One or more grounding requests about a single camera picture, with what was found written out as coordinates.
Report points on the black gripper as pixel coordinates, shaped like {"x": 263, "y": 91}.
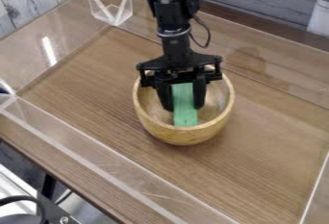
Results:
{"x": 180, "y": 65}

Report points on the green rectangular block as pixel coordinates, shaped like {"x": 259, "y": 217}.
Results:
{"x": 184, "y": 112}

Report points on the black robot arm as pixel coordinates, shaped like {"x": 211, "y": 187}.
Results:
{"x": 172, "y": 15}

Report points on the brown wooden bowl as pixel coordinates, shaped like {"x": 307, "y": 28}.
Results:
{"x": 212, "y": 116}

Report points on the clear acrylic corner bracket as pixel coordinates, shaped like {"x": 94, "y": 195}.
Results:
{"x": 112, "y": 14}

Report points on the clear acrylic front wall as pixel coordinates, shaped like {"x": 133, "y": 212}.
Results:
{"x": 155, "y": 193}

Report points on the black metal bracket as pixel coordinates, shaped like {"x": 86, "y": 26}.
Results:
{"x": 53, "y": 214}

